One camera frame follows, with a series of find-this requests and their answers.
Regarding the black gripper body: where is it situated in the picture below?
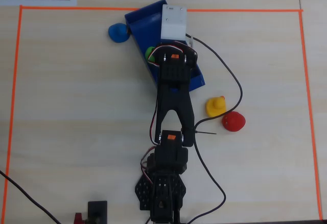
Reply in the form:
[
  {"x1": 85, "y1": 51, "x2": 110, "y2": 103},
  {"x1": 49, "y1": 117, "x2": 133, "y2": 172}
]
[{"x1": 190, "y1": 48, "x2": 200, "y2": 69}]

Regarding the green rubber duck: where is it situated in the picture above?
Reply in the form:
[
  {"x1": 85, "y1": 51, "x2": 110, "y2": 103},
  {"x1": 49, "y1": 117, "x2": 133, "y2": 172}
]
[{"x1": 145, "y1": 46, "x2": 158, "y2": 64}]

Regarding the yellow rubber duck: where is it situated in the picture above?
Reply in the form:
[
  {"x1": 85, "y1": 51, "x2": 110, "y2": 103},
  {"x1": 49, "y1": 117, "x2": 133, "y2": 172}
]
[{"x1": 205, "y1": 95, "x2": 227, "y2": 118}]

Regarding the blue rectangular open box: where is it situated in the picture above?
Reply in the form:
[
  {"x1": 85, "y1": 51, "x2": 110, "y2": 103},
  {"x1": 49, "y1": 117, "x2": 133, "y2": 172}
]
[{"x1": 124, "y1": 0, "x2": 206, "y2": 92}]

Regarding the red rubber duck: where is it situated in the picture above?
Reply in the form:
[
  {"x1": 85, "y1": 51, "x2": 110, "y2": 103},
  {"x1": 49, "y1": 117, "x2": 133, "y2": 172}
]
[{"x1": 221, "y1": 111, "x2": 246, "y2": 132}]

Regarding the blue rubber duck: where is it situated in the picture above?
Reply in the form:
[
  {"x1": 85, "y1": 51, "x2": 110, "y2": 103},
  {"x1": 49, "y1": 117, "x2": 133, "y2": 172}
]
[{"x1": 107, "y1": 22, "x2": 128, "y2": 43}]

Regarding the small black box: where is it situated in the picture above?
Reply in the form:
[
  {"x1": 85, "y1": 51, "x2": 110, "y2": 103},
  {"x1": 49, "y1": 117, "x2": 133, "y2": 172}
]
[{"x1": 86, "y1": 200, "x2": 108, "y2": 224}]

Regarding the orange tape strip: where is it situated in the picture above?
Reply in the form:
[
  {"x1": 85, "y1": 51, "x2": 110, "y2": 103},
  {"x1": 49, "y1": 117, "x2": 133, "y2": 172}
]
[
  {"x1": 19, "y1": 5, "x2": 303, "y2": 14},
  {"x1": 2, "y1": 6, "x2": 24, "y2": 224},
  {"x1": 298, "y1": 9, "x2": 324, "y2": 221}
]

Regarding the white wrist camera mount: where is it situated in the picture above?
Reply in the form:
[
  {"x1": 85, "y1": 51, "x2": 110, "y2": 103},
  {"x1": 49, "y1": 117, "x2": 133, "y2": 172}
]
[{"x1": 160, "y1": 4, "x2": 189, "y2": 42}]

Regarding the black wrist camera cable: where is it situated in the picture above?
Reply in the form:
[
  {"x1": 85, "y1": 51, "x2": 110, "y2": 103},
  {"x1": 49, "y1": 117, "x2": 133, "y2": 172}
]
[{"x1": 178, "y1": 33, "x2": 244, "y2": 224}]

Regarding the black stand cable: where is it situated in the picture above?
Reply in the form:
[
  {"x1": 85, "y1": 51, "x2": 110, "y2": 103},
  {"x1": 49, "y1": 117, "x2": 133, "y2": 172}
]
[{"x1": 0, "y1": 169, "x2": 62, "y2": 224}]

